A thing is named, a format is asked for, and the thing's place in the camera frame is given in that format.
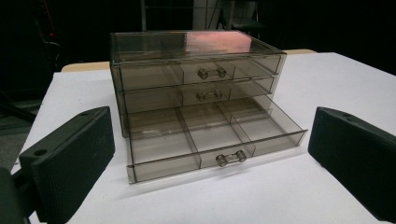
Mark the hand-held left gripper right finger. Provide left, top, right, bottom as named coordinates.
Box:
left=307, top=106, right=396, bottom=224

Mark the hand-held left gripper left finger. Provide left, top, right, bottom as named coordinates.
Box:
left=18, top=105, right=116, bottom=224

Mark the clear smoky plastic drawer cabinet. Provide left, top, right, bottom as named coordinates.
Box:
left=109, top=30, right=288, bottom=138

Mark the clear smoky bottom drawer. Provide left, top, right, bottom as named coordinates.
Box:
left=125, top=94, right=308, bottom=185

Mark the clear smoky drawer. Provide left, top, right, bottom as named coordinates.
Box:
left=125, top=94, right=308, bottom=185
left=115, top=75, right=278, bottom=115
left=110, top=53, right=287, bottom=91

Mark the clear smoky middle drawer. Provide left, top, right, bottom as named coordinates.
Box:
left=115, top=75, right=278, bottom=115

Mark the clear smoky top drawer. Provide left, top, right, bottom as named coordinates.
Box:
left=110, top=53, right=287, bottom=91

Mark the metal stand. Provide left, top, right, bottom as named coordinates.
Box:
left=139, top=0, right=149, bottom=32

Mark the dark folding chair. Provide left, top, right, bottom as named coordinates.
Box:
left=218, top=0, right=265, bottom=32

